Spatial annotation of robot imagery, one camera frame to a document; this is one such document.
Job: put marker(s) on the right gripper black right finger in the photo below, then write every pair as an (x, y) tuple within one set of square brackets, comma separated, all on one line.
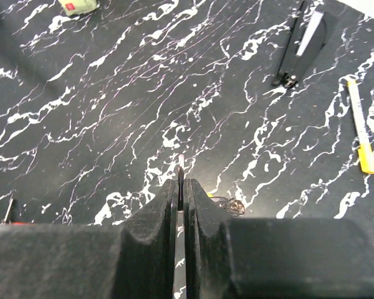
[(230, 257)]

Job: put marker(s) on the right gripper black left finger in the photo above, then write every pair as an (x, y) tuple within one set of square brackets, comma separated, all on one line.
[(135, 259)]

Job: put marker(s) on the metal keyring with keys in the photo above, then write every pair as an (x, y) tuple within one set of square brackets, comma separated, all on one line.
[(233, 206)]

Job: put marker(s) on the red key with silver blade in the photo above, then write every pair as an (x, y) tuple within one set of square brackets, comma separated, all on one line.
[(9, 218)]

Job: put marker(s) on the black stapler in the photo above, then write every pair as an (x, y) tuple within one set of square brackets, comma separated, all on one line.
[(309, 35)]

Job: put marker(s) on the pale green cardboard box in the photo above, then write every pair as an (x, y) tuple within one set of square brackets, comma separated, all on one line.
[(76, 7)]

